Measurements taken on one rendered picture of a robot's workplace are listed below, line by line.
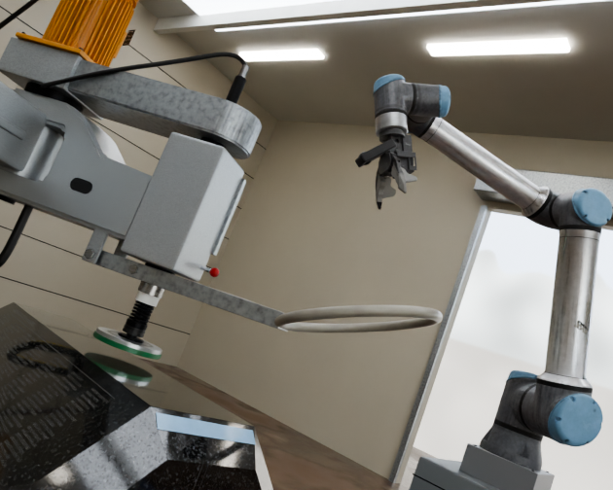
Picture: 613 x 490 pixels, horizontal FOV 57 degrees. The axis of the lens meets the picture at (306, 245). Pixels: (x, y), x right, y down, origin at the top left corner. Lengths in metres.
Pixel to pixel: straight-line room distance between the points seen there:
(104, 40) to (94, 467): 1.54
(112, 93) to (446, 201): 5.22
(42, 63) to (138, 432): 1.39
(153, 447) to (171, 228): 0.73
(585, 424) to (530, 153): 5.17
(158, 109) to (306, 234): 5.80
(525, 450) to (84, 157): 1.67
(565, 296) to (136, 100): 1.47
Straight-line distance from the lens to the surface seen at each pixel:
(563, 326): 1.80
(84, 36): 2.29
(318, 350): 6.99
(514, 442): 1.93
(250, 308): 1.69
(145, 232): 1.81
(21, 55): 2.31
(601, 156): 6.56
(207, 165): 1.80
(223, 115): 1.86
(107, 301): 7.54
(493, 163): 1.87
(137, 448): 1.30
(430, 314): 1.56
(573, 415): 1.78
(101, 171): 1.97
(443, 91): 1.70
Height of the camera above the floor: 1.06
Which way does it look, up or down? 9 degrees up
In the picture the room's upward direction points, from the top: 21 degrees clockwise
